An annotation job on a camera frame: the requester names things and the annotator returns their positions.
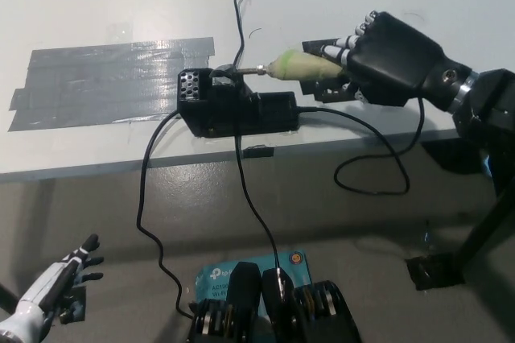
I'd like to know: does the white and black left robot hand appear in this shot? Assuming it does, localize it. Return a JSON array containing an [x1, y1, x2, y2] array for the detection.
[[18, 233, 105, 320]]

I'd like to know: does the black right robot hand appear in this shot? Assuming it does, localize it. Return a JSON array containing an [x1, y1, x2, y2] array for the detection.
[[319, 8, 480, 114]]

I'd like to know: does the soldering iron with taped handle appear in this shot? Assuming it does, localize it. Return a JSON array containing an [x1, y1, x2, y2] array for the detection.
[[237, 48, 351, 81]]

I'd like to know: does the black soldering station base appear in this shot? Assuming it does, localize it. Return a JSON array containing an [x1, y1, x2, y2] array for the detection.
[[176, 63, 301, 138]]

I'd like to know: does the grey table leg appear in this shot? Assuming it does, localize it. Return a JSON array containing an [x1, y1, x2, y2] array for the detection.
[[35, 177, 57, 255]]

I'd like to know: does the black square tape patch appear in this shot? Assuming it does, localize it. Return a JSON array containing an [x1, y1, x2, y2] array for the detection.
[[299, 39, 365, 105]]

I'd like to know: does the teal router box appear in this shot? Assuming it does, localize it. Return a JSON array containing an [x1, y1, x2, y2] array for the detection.
[[195, 250, 313, 306]]

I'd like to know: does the small black tape strip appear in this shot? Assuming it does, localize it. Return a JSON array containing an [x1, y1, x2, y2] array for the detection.
[[243, 145, 274, 159]]

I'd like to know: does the black stand pole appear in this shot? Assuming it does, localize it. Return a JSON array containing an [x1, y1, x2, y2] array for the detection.
[[456, 189, 515, 271]]

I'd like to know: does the black soldering iron cable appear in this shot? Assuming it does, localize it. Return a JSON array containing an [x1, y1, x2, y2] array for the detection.
[[295, 95, 426, 196]]

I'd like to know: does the thick black power cable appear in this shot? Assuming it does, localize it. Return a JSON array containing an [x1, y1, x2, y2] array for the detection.
[[136, 113, 194, 318]]

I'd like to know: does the thin black wire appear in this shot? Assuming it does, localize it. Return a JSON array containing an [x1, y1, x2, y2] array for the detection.
[[233, 0, 251, 68]]

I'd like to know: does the black cable with metal clip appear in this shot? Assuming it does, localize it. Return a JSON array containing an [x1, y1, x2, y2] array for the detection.
[[233, 135, 285, 279]]

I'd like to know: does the large grey duct tape patch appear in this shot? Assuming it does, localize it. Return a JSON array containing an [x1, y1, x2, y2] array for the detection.
[[7, 36, 216, 132]]

